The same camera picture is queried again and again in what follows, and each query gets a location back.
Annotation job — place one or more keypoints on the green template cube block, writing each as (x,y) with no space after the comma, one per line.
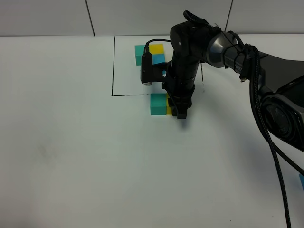
(139,51)

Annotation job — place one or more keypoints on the yellow template cube block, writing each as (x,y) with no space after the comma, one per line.
(156,49)

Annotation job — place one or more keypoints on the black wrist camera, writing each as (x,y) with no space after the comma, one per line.
(146,69)

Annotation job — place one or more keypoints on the blue template cube block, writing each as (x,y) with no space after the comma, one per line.
(158,58)

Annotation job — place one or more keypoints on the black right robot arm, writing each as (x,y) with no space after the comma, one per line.
(276,85)

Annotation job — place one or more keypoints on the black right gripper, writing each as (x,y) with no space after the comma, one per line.
(179,82)

